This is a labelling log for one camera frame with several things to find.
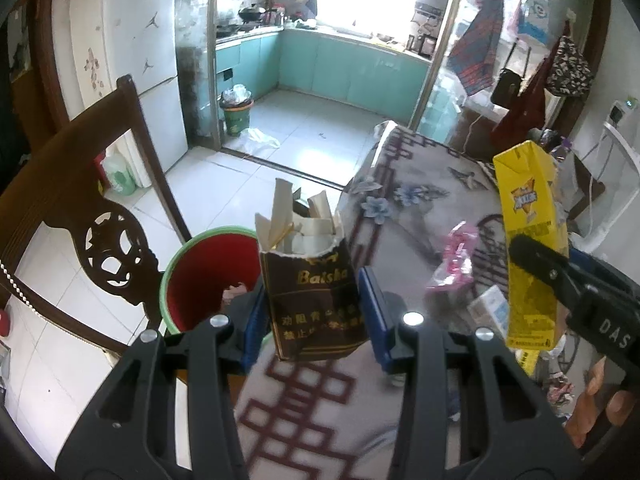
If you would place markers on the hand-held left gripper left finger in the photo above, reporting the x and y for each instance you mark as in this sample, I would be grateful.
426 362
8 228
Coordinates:
255 321

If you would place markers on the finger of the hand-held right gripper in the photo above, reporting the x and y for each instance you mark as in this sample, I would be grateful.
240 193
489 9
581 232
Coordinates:
597 267
540 265

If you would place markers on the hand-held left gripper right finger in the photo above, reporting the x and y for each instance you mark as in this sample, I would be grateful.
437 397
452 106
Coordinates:
372 310

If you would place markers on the yellow drink carton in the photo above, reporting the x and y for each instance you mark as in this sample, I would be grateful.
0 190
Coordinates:
530 210

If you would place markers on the brown cigarette pack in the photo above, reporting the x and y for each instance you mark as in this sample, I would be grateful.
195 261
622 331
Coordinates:
310 300

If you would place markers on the red bin with green rim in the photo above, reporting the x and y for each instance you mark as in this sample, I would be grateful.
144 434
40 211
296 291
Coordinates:
200 280

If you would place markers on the person's right hand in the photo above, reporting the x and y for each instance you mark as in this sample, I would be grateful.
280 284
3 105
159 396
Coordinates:
595 410

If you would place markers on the small white box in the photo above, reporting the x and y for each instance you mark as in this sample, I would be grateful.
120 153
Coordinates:
489 307

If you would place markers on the pink plastic bag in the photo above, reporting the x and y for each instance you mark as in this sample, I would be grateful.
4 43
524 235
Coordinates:
452 260

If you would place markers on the purple label water bottle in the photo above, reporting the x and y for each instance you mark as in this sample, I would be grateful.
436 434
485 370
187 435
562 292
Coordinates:
561 150

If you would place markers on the floral tablecloth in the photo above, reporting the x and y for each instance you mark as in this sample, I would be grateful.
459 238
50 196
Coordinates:
425 185

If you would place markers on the white desk lamp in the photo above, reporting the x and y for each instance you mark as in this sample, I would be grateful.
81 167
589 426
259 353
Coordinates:
620 132

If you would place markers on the dark red bag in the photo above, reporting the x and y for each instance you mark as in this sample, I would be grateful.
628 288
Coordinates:
525 110

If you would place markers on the black handbag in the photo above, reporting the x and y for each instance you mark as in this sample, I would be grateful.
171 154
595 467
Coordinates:
506 87

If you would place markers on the clear plastic bag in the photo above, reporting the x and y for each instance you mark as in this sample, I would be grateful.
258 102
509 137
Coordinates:
260 137

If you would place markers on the green detergent bottle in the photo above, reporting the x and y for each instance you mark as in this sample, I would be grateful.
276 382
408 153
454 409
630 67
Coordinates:
119 175

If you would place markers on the black white patterned bag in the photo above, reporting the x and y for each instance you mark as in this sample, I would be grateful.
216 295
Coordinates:
570 67

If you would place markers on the green kitchen waste bin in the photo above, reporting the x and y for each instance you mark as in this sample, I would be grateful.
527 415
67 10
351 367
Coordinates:
238 116

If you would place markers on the plaid cloth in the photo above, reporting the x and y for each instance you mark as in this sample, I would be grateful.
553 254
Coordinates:
477 45

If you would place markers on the dark wooden chair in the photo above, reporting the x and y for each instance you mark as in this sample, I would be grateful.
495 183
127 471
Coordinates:
75 160

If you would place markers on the teal kitchen cabinets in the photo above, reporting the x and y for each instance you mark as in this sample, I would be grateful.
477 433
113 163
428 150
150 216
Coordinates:
340 67

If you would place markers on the white refrigerator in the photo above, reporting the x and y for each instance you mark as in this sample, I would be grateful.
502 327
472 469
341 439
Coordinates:
150 35

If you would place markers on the black wok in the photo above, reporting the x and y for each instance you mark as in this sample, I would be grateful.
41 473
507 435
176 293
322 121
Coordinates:
252 12

